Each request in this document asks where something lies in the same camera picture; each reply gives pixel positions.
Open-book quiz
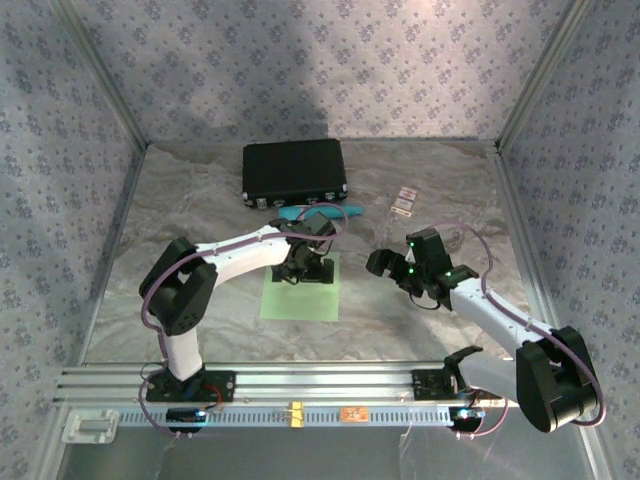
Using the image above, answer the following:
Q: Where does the light green paper sheet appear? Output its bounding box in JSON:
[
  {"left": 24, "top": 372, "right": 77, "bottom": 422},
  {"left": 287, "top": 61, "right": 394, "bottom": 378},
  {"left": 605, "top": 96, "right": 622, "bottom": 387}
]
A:
[{"left": 259, "top": 251, "right": 341, "bottom": 322}]

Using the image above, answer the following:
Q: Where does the teal cylindrical pen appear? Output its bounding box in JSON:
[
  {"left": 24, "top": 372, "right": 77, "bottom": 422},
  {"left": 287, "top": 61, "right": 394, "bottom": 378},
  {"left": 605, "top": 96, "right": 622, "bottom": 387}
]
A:
[{"left": 277, "top": 203, "right": 365, "bottom": 221}]

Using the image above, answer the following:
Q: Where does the clear packet with printed card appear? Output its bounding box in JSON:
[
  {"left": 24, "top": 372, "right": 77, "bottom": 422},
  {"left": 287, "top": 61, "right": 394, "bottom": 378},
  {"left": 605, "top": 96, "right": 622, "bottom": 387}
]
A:
[{"left": 375, "top": 185, "right": 418, "bottom": 246}]

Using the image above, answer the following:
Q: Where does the black hard case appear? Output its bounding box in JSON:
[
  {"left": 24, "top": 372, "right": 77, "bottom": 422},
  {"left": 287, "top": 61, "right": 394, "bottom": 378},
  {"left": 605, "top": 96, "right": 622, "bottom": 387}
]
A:
[{"left": 241, "top": 138, "right": 350, "bottom": 210}]

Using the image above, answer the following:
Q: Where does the grey metal front panel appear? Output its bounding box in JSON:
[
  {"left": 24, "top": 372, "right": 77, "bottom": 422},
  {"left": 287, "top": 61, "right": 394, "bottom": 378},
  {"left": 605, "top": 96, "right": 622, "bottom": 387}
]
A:
[{"left": 54, "top": 427, "right": 609, "bottom": 480}]

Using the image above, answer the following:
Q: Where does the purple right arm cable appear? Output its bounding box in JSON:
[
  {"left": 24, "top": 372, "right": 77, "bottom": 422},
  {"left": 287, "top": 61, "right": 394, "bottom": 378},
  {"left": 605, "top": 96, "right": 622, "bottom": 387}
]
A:
[{"left": 414, "top": 221, "right": 608, "bottom": 441}]

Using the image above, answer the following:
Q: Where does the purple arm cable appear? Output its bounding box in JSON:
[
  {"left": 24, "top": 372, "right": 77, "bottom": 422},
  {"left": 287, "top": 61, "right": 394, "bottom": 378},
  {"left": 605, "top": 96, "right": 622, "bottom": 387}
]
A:
[
  {"left": 138, "top": 202, "right": 350, "bottom": 441},
  {"left": 414, "top": 221, "right": 608, "bottom": 441}
]

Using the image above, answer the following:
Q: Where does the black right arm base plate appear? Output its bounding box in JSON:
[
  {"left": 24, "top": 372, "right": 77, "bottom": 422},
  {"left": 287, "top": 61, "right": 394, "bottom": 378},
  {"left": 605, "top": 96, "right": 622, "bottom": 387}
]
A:
[{"left": 411, "top": 368, "right": 474, "bottom": 401}]

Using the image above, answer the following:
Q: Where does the aluminium frame side rail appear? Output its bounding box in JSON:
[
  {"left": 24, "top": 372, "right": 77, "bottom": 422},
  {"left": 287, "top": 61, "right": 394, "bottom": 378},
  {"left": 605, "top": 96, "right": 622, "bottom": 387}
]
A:
[
  {"left": 492, "top": 142, "right": 619, "bottom": 480},
  {"left": 37, "top": 144, "right": 149, "bottom": 480}
]

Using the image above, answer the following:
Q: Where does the aluminium mounting rail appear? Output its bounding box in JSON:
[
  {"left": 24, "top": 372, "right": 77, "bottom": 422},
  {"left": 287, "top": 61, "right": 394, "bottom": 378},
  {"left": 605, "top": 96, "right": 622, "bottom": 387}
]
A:
[{"left": 53, "top": 363, "right": 521, "bottom": 404}]

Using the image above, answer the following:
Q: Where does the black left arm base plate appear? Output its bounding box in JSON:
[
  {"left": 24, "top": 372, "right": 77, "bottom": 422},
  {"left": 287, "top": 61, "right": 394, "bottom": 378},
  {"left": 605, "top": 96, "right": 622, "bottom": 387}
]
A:
[{"left": 144, "top": 369, "right": 237, "bottom": 404}]

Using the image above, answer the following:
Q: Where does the slotted grey cable duct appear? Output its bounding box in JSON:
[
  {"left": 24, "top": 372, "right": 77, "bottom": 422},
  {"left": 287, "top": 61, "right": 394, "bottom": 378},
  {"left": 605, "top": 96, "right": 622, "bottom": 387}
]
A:
[{"left": 117, "top": 404, "right": 454, "bottom": 429}]

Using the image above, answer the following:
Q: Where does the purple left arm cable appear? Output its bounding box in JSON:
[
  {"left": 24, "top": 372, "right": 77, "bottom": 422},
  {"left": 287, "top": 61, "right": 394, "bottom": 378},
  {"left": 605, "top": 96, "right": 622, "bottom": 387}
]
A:
[{"left": 138, "top": 202, "right": 350, "bottom": 441}]

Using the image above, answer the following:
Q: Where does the aluminium frame post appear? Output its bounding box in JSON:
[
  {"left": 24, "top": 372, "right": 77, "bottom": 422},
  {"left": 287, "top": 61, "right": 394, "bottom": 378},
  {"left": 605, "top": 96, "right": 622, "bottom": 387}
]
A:
[{"left": 494, "top": 0, "right": 599, "bottom": 154}]

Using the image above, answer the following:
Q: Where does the white plastic bracket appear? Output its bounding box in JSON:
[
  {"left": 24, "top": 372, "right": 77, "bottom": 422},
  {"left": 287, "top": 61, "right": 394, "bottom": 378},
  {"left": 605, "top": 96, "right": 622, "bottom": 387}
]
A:
[{"left": 61, "top": 408, "right": 120, "bottom": 445}]

